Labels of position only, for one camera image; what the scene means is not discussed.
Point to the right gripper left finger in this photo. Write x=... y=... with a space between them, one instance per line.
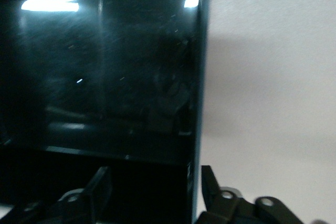
x=97 y=203

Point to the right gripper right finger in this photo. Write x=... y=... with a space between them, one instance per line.
x=225 y=208

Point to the black plastic box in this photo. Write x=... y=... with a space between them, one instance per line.
x=105 y=64

